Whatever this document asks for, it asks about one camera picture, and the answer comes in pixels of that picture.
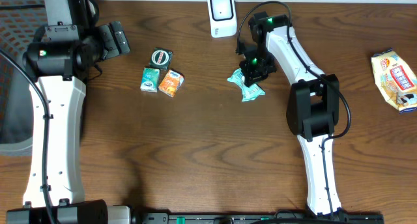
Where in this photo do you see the teal snack packet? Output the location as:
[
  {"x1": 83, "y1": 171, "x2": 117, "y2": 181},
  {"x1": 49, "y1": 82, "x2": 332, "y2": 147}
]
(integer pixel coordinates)
[{"x1": 227, "y1": 68, "x2": 265, "y2": 102}]

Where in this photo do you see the teal white small box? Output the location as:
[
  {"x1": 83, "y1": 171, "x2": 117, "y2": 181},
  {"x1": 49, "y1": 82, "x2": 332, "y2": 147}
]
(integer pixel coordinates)
[{"x1": 140, "y1": 68, "x2": 160, "y2": 92}]

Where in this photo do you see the orange small snack box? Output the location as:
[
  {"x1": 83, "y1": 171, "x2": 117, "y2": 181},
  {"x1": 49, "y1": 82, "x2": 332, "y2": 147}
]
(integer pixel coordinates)
[{"x1": 158, "y1": 70, "x2": 184, "y2": 97}]

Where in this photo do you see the dark green round-label packet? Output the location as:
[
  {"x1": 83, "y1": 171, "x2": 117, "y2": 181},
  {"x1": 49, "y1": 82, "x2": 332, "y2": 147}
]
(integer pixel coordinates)
[{"x1": 149, "y1": 48, "x2": 173, "y2": 70}]

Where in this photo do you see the yellow wet wipes pack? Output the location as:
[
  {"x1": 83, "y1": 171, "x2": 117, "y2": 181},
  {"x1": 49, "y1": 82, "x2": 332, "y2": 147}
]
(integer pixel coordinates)
[{"x1": 371, "y1": 49, "x2": 416, "y2": 113}]

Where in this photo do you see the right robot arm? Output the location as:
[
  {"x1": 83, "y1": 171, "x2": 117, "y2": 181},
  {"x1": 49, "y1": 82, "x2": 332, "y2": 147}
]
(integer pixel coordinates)
[{"x1": 237, "y1": 12, "x2": 341, "y2": 218}]

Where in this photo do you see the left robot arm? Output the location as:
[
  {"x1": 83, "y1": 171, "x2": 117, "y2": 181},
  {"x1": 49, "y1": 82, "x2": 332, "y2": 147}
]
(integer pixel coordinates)
[{"x1": 6, "y1": 0, "x2": 134, "y2": 223}]

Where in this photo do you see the white barcode scanner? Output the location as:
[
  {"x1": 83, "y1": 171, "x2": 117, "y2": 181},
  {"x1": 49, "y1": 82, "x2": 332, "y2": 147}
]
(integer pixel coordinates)
[{"x1": 207, "y1": 0, "x2": 237, "y2": 38}]

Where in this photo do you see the dark grey plastic basket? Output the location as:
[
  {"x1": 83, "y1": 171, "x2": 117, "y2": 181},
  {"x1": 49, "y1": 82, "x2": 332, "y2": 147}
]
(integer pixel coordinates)
[{"x1": 1, "y1": 0, "x2": 46, "y2": 156}]

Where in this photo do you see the left black cable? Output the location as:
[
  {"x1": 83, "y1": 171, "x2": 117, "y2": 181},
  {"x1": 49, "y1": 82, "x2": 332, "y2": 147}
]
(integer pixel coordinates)
[{"x1": 0, "y1": 49, "x2": 56, "y2": 224}]

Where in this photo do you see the black cable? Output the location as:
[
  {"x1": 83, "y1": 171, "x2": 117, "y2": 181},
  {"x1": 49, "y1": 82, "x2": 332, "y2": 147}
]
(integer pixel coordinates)
[
  {"x1": 235, "y1": 1, "x2": 352, "y2": 218},
  {"x1": 0, "y1": 49, "x2": 56, "y2": 224}
]

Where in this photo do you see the right black cable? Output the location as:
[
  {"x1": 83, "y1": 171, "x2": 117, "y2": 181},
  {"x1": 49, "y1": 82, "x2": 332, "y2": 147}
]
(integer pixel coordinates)
[{"x1": 235, "y1": 1, "x2": 352, "y2": 218}]

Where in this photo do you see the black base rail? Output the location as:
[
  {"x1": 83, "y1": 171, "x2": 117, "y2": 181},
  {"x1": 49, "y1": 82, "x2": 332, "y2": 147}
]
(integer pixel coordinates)
[{"x1": 130, "y1": 212, "x2": 384, "y2": 224}]

